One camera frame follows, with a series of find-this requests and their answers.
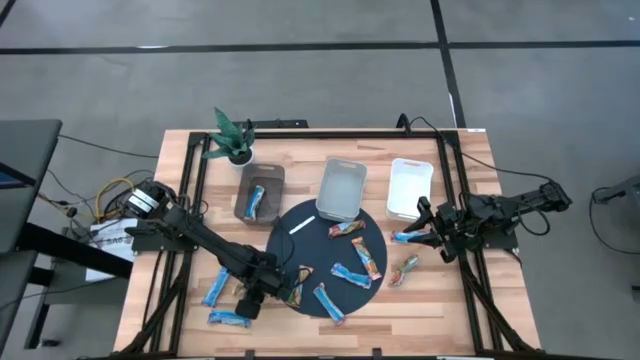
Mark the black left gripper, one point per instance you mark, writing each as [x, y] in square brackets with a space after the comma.
[266, 282]

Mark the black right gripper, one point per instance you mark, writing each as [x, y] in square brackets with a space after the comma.
[447, 225]

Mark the blue granola bar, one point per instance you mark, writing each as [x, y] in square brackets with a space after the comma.
[407, 236]
[329, 302]
[255, 201]
[216, 286]
[351, 275]
[229, 318]

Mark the multicolour granola bar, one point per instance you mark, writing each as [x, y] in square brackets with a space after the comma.
[403, 270]
[300, 287]
[366, 257]
[346, 229]

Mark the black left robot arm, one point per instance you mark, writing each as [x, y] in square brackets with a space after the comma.
[210, 240]

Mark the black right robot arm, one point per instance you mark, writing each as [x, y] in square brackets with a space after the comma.
[500, 207]

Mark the white plastic bin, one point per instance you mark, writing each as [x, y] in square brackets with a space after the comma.
[407, 187]

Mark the round dark blue woven mat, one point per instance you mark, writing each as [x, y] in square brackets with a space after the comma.
[320, 250]

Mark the small white strip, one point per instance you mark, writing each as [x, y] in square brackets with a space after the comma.
[302, 225]

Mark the grey plastic bin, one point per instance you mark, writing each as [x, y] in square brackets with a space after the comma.
[340, 192]

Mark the dark translucent plastic bin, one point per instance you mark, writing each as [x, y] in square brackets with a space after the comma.
[272, 187]

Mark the white plant pot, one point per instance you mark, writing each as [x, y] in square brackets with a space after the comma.
[242, 159]

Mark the green snake plant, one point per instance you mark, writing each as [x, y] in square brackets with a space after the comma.
[232, 140]

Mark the white paper sheet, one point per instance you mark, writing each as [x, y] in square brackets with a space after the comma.
[112, 242]

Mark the black mounting bar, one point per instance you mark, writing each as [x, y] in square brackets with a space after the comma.
[277, 123]

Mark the grey equipment piece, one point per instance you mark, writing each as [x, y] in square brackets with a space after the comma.
[620, 191]

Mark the black desk stand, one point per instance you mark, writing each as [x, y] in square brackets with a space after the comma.
[75, 250]

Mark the grey side desk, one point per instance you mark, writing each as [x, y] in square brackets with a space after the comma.
[25, 175]

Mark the black aluminium table frame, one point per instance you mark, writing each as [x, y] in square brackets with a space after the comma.
[325, 134]

